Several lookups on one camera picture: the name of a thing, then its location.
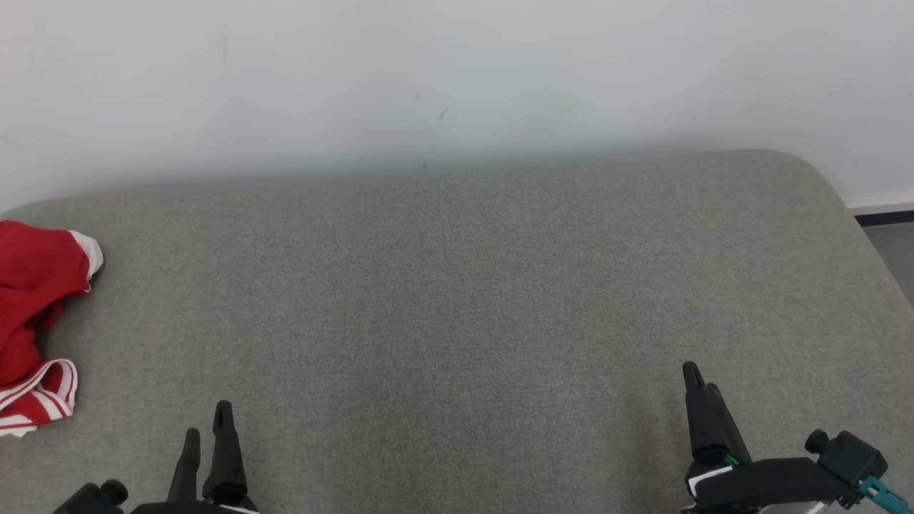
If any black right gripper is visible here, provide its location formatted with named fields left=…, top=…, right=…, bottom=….
left=682, top=361, right=854, bottom=514

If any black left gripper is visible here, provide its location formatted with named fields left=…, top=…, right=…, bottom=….
left=129, top=400, right=261, bottom=514

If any red basketball jersey white trim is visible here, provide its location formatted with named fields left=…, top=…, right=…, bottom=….
left=0, top=307, right=79, bottom=438

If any red shorts white stripe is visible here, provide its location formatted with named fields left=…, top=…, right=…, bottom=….
left=0, top=220, right=105, bottom=343

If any teal plug camera cable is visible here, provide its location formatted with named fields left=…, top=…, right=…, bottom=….
left=860, top=477, right=912, bottom=512

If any dark wall baseboard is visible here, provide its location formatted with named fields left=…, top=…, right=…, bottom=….
left=845, top=201, right=914, bottom=228

